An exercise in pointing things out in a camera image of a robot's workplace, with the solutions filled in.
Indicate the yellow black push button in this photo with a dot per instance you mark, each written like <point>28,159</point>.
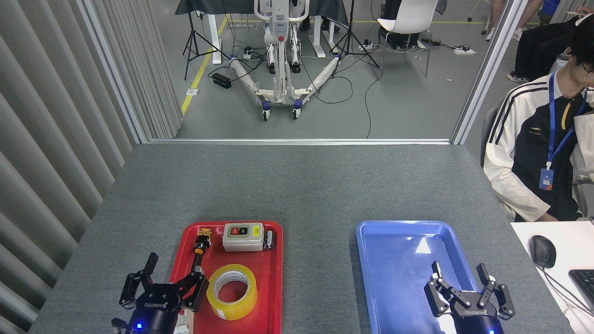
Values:
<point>200,248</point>

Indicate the person in black trousers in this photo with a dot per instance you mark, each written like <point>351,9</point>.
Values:
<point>543,46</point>

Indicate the silver post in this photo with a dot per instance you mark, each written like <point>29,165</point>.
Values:
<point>487,69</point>
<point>113,74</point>

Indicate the white stand on wheels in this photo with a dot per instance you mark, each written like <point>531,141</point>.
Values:
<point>280,88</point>

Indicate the black keyboard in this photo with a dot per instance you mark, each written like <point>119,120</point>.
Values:
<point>584,283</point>

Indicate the seated person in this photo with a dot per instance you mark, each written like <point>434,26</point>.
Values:
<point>533,139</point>

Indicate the blue plastic tray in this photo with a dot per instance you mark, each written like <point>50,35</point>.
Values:
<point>394,278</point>

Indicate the table with black cloth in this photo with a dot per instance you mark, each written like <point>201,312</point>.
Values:
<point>218,5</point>

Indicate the small black silver switch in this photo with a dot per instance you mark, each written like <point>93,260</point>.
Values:
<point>268,240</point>

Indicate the black tripod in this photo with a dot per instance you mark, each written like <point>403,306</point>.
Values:
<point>349,37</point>
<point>191,41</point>

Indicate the red plastic tray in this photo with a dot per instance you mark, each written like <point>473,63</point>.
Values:
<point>269,278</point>

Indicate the grey office chair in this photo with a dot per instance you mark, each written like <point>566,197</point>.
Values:
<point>487,125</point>

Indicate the black computer mouse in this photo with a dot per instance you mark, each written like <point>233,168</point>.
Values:
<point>543,250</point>

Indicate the white power strip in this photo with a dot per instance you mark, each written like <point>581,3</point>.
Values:
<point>464,51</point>

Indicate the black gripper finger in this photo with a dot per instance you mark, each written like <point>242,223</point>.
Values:
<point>197,290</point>
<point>130,290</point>
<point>438,294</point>
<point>501,297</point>

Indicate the white chair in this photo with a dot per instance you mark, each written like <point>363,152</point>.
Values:
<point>408,18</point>

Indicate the person's bare legs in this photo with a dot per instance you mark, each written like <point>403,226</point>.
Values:
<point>524,18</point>

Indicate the black power adapter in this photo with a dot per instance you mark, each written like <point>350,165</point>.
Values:
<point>222,80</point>

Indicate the white desk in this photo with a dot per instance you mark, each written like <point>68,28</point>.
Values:
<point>575,246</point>

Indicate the silver rail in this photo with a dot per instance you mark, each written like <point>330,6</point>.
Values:
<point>297,141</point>

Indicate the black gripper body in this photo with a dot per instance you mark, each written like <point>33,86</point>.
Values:
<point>155,313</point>
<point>473,320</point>

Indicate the grey push button switch box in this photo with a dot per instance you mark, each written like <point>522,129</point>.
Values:
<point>242,243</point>

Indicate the yellow tape roll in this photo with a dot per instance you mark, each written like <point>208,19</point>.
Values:
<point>246,304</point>

